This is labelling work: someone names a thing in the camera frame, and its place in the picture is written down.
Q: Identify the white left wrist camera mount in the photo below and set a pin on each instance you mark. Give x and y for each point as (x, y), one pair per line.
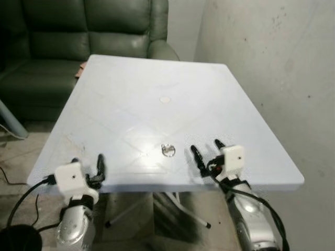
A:
(70, 178)

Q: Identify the black round object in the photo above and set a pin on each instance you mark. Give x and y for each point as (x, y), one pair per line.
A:
(18, 239)

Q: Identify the round white table cap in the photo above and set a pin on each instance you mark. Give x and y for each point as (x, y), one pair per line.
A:
(165, 99)

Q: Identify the white plastic folding table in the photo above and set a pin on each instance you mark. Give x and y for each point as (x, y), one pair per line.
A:
(157, 120)

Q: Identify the dark green leather sofa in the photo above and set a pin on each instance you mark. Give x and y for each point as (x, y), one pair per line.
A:
(57, 47)

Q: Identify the small orange item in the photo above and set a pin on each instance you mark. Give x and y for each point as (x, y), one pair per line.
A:
(80, 69)

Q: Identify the grey slanted pole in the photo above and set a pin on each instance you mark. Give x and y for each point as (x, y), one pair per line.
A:
(11, 121)

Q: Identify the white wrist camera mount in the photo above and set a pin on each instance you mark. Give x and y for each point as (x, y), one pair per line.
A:
(233, 159)
(70, 178)

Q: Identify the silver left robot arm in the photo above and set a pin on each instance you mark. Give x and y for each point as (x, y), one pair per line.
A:
(76, 225)

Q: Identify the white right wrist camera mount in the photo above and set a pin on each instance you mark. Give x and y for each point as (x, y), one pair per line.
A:
(233, 159)

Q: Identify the white metal table leg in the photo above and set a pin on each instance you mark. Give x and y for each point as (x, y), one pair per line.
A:
(128, 213)
(191, 215)

